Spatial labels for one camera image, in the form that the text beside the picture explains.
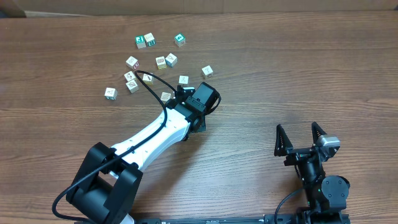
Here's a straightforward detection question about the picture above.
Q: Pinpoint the wooden block red circle drawing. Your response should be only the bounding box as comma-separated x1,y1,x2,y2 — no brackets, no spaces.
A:
126,80,139,93

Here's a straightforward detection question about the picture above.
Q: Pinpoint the wooden block green number side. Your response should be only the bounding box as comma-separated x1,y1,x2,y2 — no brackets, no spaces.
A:
144,33,156,47

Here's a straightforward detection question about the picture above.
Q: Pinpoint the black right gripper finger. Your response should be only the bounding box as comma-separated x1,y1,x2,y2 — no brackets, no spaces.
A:
312,121,326,146
274,124,294,156

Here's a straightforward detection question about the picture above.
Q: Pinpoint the wooden pineapple block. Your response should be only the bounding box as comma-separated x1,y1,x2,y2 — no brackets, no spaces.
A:
155,57,167,70

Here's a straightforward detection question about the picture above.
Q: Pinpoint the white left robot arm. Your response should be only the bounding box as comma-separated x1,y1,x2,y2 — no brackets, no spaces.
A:
62,98,217,223

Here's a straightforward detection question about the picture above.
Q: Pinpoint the wooden turtle block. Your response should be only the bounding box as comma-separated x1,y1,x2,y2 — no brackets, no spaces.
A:
160,92,172,103

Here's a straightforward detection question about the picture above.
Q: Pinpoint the wooden block yellow side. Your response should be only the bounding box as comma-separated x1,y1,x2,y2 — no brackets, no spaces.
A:
142,73,154,85

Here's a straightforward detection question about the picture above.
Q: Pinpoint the wooden elephant block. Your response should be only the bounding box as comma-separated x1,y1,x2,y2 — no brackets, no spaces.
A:
178,75,189,85

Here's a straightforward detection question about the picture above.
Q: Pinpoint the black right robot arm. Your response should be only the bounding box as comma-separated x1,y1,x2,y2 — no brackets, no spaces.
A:
273,122,350,224

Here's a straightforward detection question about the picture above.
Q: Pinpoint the wooden block blue side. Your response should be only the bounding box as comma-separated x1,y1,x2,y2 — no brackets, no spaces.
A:
165,53,178,67

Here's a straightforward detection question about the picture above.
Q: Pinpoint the wooden block red side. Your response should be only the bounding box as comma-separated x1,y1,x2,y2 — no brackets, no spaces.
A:
126,56,139,70

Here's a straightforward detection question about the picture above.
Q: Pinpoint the green picture block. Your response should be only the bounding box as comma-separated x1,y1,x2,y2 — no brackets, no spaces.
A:
135,35,146,49

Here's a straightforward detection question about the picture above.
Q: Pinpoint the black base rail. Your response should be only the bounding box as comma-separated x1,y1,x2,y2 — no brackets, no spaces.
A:
135,214,351,224

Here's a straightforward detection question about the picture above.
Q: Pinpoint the green number four block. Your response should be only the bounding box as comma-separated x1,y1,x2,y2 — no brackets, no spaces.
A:
174,33,186,47

